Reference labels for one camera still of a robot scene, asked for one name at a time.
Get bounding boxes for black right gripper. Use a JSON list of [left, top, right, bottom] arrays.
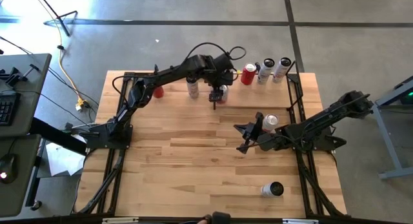
[[234, 113, 288, 153]]

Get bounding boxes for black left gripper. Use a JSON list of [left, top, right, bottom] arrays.
[[208, 54, 236, 103]]

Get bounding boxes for pink white Spindrift can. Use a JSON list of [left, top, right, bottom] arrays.
[[261, 113, 280, 134], [216, 84, 230, 105]]

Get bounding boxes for tall white can pink print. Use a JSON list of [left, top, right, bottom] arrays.
[[272, 57, 292, 85], [186, 77, 200, 99]]

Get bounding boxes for tall white can blue print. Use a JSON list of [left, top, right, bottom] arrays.
[[260, 181, 285, 198], [257, 57, 276, 85]]

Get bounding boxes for grey metal table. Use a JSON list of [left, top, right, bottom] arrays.
[[370, 75, 413, 180]]

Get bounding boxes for white paper sheets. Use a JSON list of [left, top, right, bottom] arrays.
[[45, 141, 85, 177]]

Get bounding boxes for black tripod stand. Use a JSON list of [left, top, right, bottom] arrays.
[[34, 0, 79, 37]]

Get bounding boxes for grey desk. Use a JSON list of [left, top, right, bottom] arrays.
[[0, 52, 53, 218]]

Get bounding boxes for black keyboard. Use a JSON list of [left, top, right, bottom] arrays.
[[0, 92, 21, 127]]

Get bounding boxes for black computer mouse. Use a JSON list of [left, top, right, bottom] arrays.
[[0, 152, 17, 185]]

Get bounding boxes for wooden shelf black metal frame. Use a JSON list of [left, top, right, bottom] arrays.
[[212, 58, 299, 111]]

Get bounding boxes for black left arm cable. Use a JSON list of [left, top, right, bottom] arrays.
[[184, 41, 248, 62]]

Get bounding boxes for black aluminium table frame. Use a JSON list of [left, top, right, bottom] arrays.
[[72, 64, 348, 218]]

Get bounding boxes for silver metal bracket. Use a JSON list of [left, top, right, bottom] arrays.
[[101, 217, 139, 223], [282, 218, 319, 224]]

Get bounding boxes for yellow extension cable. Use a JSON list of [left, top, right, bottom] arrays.
[[56, 23, 90, 112]]

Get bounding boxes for black clamp mount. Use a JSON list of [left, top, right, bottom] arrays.
[[0, 64, 41, 88]]

